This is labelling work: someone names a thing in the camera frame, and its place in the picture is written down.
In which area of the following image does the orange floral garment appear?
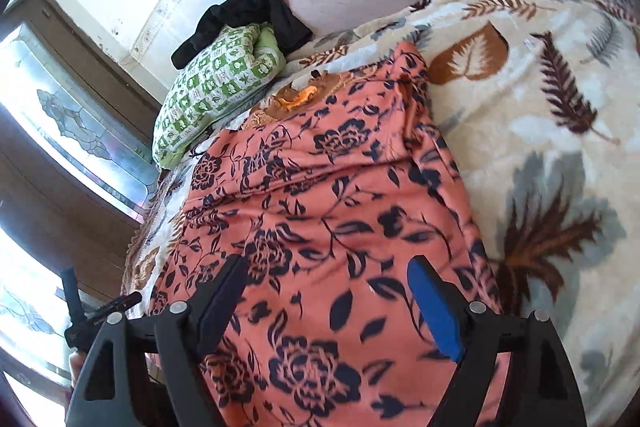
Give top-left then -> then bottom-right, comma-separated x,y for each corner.
149,42 -> 498,426

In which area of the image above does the leaf print blanket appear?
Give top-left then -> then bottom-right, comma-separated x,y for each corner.
122,0 -> 639,426

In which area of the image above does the brown glass door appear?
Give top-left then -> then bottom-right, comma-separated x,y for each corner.
1,0 -> 157,426

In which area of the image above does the green checkered pillow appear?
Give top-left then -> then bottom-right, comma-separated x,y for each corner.
152,24 -> 285,169

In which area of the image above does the black garment on pillow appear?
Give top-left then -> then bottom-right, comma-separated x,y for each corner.
171,0 -> 312,70

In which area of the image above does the person's left hand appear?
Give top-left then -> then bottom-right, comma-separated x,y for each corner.
68,350 -> 87,388

